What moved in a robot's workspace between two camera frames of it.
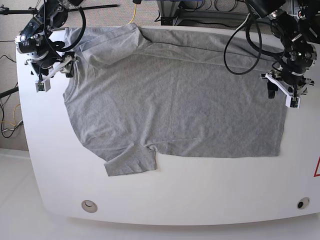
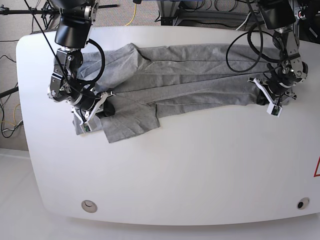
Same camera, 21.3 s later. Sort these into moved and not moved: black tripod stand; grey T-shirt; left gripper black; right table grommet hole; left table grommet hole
Moved: left gripper black; grey T-shirt
Not moved: black tripod stand; right table grommet hole; left table grommet hole
